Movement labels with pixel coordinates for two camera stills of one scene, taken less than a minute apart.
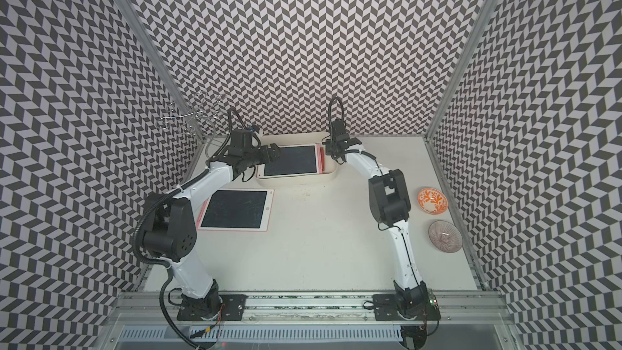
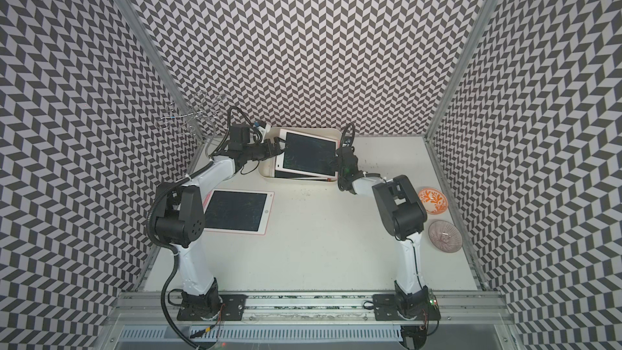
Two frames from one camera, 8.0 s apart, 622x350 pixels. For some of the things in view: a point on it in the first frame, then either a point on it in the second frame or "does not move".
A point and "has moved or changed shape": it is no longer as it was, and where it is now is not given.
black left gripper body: (253, 155) does not move
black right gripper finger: (340, 158) does not move
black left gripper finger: (263, 155) does not move
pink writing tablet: (295, 160) has moved or changed shape
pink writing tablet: (246, 210) does not move
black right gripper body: (331, 141) to (340, 170)
